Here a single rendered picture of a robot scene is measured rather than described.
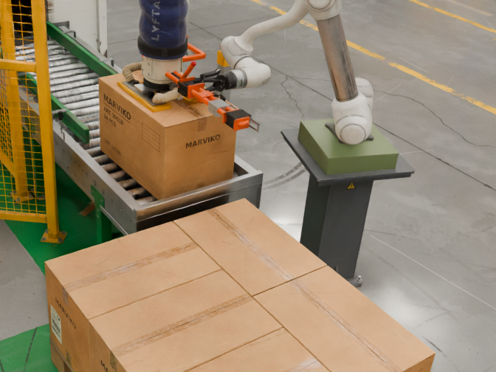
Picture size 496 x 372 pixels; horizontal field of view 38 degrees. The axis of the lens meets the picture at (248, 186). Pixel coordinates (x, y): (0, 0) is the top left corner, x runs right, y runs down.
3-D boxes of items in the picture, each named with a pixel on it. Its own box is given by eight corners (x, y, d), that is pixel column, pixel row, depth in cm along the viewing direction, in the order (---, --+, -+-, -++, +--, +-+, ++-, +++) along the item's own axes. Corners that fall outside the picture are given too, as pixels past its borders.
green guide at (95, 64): (46, 33, 501) (45, 21, 496) (60, 31, 507) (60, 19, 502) (162, 126, 394) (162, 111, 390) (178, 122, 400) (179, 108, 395)
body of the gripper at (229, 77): (236, 74, 320) (219, 78, 315) (235, 92, 324) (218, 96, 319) (226, 69, 325) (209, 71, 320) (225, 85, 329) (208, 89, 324)
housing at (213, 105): (207, 111, 302) (207, 101, 300) (220, 108, 306) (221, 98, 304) (215, 117, 298) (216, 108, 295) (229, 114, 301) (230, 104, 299)
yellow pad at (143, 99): (116, 85, 341) (116, 74, 339) (135, 81, 347) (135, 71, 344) (152, 113, 319) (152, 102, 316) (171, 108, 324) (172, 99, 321)
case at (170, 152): (100, 150, 367) (98, 77, 347) (166, 132, 390) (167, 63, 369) (163, 204, 329) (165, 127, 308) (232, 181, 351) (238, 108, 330)
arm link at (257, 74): (243, 94, 329) (229, 75, 335) (270, 88, 338) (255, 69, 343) (250, 77, 322) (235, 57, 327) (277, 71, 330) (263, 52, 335)
